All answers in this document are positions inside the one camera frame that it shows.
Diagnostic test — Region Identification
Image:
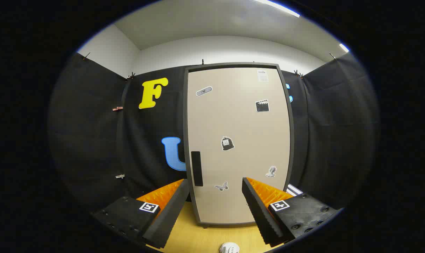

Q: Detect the grey shoe cabinet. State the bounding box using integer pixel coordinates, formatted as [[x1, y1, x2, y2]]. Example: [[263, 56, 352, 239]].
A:
[[183, 63, 294, 228]]

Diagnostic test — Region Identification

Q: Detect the long ceiling light strip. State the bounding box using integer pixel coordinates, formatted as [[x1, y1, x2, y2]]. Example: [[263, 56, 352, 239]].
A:
[[254, 0, 300, 18]]

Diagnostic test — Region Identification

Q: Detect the black backdrop cloth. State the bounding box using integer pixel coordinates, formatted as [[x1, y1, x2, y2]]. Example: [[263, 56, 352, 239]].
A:
[[49, 52, 380, 211]]

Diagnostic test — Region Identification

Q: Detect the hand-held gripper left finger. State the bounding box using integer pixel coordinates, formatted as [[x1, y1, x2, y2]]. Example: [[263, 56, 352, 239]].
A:
[[91, 179, 190, 249]]

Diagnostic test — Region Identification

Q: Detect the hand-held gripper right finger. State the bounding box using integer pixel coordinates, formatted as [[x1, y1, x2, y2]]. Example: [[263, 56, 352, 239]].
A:
[[242, 177, 341, 247]]

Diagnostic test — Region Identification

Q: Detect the white lace-up shoe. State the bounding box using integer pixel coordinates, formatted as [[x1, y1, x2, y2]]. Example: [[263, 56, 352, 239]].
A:
[[219, 242, 240, 253]]

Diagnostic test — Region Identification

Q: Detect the beige shoe cabinet door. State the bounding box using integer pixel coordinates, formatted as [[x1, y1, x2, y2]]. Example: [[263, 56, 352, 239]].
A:
[[187, 67, 291, 225]]

